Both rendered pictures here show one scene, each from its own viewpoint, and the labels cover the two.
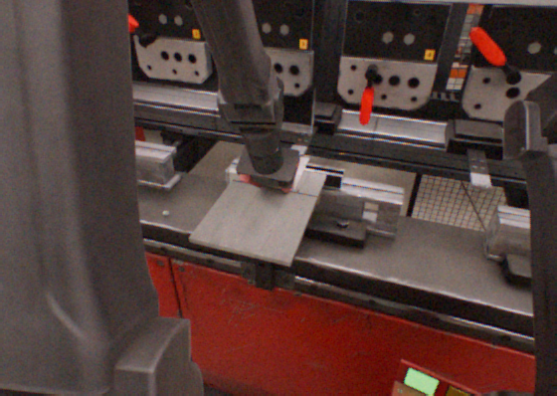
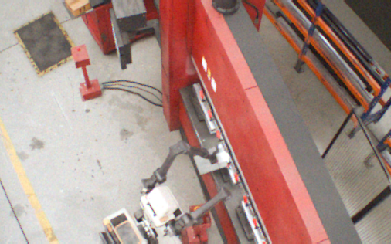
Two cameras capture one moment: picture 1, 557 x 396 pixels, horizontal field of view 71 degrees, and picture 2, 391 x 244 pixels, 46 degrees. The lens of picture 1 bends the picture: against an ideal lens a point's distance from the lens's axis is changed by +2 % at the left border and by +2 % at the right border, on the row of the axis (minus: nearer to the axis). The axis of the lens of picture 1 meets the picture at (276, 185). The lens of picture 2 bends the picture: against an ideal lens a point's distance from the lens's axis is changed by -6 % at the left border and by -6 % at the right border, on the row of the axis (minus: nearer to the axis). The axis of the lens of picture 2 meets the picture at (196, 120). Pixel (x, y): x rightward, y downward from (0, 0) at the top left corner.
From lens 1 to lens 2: 3.72 m
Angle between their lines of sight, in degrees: 40
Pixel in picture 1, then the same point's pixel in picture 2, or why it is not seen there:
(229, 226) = (200, 160)
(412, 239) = (235, 190)
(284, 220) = (209, 167)
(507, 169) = not seen: hidden behind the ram
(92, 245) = (163, 172)
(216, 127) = not seen: hidden behind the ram
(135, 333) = (163, 175)
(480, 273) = (234, 205)
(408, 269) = not seen: hidden behind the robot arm
